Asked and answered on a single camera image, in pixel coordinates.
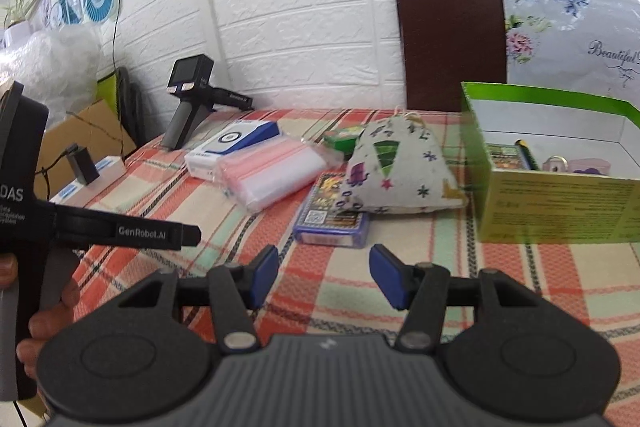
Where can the small padlock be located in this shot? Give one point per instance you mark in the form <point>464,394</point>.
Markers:
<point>556,164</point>

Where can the brown chair back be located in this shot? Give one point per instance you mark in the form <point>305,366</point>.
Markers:
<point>450,42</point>

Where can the brown cardboard box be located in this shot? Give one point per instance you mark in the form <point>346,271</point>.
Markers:
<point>95,127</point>

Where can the green printed packet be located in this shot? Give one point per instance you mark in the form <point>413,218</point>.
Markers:
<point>505,157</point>

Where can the potted green plant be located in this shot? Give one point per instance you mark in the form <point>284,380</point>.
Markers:
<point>15,7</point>

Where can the pink and white zip bags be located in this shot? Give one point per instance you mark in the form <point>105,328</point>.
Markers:
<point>270,172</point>

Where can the person's left hand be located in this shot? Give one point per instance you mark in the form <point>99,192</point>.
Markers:
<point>50,322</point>

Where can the pink plastic item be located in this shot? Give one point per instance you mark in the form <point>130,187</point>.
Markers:
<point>592,167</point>

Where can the flat white and blue box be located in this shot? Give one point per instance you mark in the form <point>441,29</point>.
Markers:
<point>107,169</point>

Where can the green cardboard box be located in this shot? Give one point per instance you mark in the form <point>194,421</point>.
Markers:
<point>550,207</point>

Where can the small green box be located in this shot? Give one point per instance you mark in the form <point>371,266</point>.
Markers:
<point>342,141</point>

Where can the bubble wrap sheet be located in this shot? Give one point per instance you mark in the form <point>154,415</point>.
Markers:
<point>50,62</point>

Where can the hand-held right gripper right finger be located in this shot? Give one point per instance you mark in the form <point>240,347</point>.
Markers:
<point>387,278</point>

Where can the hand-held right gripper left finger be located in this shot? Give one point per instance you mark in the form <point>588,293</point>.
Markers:
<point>265,276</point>

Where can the black handheld camera device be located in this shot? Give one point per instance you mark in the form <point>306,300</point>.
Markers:
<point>187,107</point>

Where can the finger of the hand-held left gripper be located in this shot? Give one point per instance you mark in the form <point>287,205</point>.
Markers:
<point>145,234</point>

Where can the floral printed pillow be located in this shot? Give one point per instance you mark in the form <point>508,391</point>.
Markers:
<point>565,42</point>

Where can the green bag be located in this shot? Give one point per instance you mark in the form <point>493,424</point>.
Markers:
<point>106,89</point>

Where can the black folded frame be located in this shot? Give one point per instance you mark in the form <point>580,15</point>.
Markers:
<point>131,107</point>

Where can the blue playing card box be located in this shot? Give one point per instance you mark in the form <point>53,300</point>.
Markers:
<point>325,212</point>

